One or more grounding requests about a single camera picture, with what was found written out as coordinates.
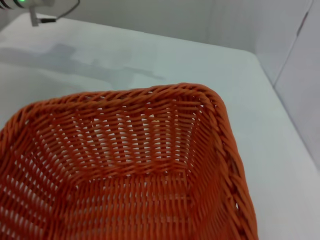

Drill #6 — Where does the orange woven plastic basket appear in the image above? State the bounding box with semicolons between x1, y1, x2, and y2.
0;81;260;240

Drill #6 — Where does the white bracket on arm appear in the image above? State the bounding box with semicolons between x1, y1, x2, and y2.
28;6;41;28

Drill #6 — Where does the black cable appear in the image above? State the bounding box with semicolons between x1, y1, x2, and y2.
39;0;81;24

